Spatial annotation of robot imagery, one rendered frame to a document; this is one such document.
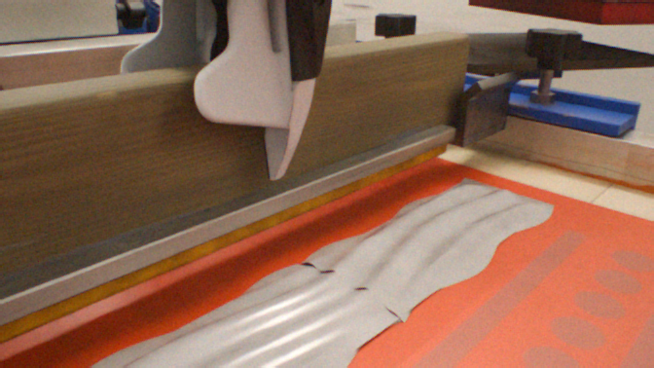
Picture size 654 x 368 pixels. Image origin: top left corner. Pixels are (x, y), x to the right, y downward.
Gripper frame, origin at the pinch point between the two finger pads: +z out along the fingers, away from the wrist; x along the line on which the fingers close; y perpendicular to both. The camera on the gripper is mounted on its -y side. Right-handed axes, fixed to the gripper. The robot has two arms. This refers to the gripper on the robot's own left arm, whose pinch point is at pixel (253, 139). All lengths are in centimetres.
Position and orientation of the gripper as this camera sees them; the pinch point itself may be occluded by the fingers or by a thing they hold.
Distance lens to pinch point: 28.4
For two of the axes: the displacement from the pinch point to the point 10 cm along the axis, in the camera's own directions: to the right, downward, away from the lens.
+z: -0.2, 9.2, 3.9
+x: 7.2, 2.8, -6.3
